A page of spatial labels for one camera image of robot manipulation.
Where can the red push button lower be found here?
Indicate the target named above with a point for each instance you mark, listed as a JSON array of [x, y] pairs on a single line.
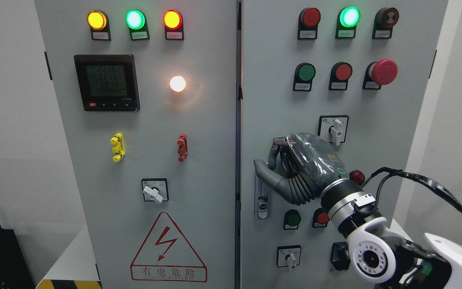
[[320, 218]]

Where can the green push button lower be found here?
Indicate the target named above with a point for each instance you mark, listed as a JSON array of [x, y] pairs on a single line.
[[292, 219]]

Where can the grey right cabinet door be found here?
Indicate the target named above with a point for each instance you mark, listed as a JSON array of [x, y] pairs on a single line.
[[380, 129]]

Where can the red indicator light middle right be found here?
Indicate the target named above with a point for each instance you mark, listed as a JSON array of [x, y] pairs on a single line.
[[357, 176]]

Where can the red electric warning sticker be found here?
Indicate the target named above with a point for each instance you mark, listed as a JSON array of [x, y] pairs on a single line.
[[167, 255]]

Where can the red emergency stop button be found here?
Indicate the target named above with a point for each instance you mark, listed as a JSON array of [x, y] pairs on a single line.
[[379, 73]]

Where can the green indicator light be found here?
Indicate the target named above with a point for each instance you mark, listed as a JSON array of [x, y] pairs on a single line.
[[346, 23], [137, 25]]

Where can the red indicator light top right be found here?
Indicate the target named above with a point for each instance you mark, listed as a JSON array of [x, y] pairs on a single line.
[[308, 23]]

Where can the grey cabinet door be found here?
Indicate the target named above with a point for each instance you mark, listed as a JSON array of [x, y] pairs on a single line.
[[380, 129], [202, 188]]

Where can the red push button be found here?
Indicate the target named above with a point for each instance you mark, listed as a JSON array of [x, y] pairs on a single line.
[[339, 76], [320, 218]]

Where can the green push button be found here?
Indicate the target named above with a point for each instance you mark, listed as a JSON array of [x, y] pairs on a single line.
[[303, 77], [292, 219]]

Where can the grey left cabinet door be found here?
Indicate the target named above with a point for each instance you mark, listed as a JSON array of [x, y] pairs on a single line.
[[202, 188]]

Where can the red terminal clip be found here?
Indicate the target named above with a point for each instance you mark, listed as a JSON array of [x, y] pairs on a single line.
[[182, 147]]

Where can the red-orange indicator light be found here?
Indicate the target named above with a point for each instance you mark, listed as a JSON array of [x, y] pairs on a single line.
[[173, 24]]

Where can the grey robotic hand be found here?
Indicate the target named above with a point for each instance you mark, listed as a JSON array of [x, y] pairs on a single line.
[[302, 167]]

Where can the white rotary switch left door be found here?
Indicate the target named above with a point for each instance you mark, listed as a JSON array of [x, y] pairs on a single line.
[[155, 190]]

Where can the silver door handle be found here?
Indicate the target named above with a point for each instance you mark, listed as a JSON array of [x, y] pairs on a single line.
[[261, 199]]

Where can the red push button upper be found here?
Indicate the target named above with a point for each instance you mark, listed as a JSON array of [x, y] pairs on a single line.
[[339, 76]]

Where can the black box with antenna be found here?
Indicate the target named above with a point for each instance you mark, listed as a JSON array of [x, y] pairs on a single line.
[[14, 272]]

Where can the green push button upper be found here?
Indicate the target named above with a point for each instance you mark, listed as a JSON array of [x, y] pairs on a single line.
[[303, 77]]

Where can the black digital power meter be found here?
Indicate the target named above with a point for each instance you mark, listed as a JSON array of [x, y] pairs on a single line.
[[107, 83]]

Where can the yellow terminal clip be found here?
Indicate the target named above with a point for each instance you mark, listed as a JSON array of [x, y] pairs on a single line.
[[118, 148]]

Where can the green indicator light top left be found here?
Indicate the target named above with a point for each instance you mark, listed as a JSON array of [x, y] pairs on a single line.
[[137, 25]]

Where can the black selector knob switch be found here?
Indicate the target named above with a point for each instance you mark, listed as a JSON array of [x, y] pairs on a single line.
[[340, 257]]

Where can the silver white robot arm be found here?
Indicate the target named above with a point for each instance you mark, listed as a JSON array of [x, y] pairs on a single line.
[[380, 255]]

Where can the white rotary switch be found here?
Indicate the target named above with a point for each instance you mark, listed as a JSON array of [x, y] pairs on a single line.
[[333, 128], [288, 256]]

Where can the white rotary switch upper right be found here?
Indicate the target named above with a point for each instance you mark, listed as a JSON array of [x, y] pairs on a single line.
[[333, 128]]

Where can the green indicator light top right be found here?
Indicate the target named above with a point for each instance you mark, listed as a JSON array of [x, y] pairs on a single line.
[[346, 23]]

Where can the yellow indicator light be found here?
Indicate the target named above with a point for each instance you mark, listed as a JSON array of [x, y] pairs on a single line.
[[99, 25]]

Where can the red indicator light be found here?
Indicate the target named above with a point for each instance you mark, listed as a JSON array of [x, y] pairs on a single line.
[[357, 176], [308, 23]]

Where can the dark red buzzer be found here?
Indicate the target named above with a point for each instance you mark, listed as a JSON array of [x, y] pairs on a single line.
[[384, 21]]

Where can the white rotary switch lower right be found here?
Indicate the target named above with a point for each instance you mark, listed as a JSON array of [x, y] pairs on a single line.
[[288, 256]]

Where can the white glowing lamp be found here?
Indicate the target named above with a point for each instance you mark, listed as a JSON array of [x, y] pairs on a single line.
[[177, 83]]

